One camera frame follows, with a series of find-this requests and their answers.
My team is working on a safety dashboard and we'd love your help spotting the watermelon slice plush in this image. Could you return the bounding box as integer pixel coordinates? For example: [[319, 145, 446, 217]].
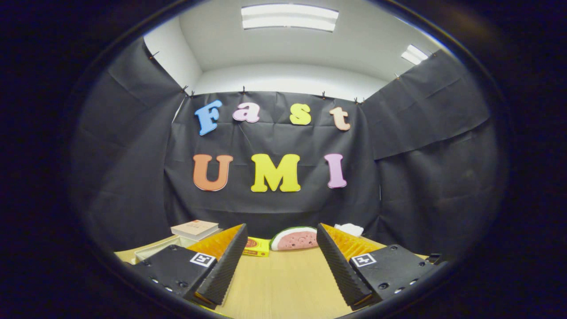
[[270, 226, 319, 251]]

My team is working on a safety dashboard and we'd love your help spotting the beige fabric storage box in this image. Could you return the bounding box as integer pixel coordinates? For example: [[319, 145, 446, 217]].
[[134, 235, 195, 262]]

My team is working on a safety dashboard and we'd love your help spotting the white plush toy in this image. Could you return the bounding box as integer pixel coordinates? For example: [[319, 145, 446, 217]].
[[334, 223, 364, 237]]

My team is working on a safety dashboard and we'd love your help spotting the large ceiling light panel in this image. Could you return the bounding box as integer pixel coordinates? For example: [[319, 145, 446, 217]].
[[241, 4, 339, 32]]

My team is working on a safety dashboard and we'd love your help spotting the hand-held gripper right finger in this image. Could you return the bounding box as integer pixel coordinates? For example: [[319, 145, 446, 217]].
[[316, 223, 443, 311]]

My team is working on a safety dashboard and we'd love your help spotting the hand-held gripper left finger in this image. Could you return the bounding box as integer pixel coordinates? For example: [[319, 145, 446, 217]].
[[131, 224, 249, 309]]

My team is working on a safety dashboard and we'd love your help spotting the yellow book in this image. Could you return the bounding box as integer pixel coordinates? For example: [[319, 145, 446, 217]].
[[243, 237, 271, 258]]

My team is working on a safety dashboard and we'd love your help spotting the small ceiling light panel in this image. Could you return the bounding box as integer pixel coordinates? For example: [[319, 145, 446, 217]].
[[401, 44, 429, 66]]

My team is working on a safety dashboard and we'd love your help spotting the beige book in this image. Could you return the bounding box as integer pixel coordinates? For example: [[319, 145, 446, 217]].
[[171, 220, 221, 241]]

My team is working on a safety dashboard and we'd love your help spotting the black backdrop cloth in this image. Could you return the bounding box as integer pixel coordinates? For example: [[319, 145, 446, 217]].
[[71, 38, 505, 262]]

